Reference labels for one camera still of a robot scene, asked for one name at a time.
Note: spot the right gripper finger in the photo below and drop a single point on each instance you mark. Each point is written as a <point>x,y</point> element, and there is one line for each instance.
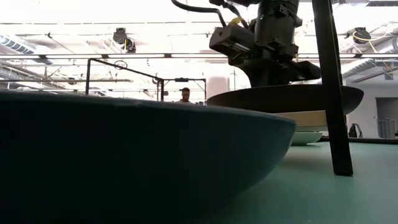
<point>272,82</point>

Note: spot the dark grey plate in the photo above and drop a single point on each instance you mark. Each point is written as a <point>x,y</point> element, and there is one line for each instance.
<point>280,99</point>
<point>124,155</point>

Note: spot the white pillar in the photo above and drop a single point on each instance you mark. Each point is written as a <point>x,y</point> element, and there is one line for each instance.
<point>217,87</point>

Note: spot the person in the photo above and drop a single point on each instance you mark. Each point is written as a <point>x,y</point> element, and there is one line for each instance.
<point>185,93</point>

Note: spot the dark backpack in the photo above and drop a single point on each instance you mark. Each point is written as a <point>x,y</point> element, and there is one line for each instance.
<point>355,130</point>

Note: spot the white slatted rack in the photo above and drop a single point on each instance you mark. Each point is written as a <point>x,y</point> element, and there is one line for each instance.
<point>387,129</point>

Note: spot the long ceiling light strip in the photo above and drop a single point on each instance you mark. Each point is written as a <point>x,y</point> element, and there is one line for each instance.
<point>124,56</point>

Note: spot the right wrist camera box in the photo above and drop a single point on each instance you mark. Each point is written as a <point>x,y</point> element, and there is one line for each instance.
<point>231,40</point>

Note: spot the ceiling ventilation duct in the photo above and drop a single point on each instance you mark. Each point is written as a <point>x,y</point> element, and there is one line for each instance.
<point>18,45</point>

